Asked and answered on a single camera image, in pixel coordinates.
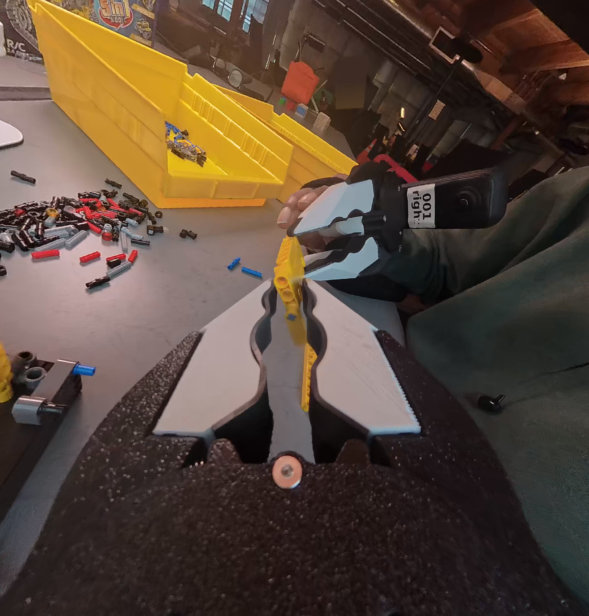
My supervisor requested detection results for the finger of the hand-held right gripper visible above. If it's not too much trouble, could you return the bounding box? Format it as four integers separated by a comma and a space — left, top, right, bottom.
302, 235, 381, 282
292, 178, 378, 242

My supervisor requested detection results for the printed lego set box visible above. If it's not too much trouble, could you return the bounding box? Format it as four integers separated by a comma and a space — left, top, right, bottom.
0, 0, 158, 63

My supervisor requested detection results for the yellow lego beam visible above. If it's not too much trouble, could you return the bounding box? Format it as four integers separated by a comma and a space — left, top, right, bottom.
273, 235, 307, 322
294, 318, 320, 414

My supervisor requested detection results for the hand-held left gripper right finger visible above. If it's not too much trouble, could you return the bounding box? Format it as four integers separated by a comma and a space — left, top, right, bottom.
303, 279, 422, 464

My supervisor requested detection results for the pile of small lego pins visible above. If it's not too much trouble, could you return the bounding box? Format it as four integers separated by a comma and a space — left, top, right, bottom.
0, 169, 200, 290

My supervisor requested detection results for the black and yellow lego model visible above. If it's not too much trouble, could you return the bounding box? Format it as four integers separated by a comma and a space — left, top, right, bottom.
0, 321, 98, 535

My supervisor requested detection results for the heap of grey lego connectors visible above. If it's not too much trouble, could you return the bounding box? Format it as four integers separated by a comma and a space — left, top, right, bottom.
164, 120, 208, 167

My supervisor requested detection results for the person in green sweatshirt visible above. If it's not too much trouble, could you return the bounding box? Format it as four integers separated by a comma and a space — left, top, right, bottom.
406, 269, 589, 616

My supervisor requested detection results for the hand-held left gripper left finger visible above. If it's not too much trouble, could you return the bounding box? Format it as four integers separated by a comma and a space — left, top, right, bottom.
152, 278, 277, 464

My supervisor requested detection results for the person's right hand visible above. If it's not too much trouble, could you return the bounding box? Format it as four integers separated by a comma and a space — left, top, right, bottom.
277, 180, 347, 252

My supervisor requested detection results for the yellow plastic bin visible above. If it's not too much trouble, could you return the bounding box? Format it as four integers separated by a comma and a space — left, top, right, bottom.
27, 0, 295, 209
216, 84, 359, 193

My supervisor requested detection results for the orange container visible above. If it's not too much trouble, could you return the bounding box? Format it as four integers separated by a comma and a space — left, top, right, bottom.
281, 60, 320, 103

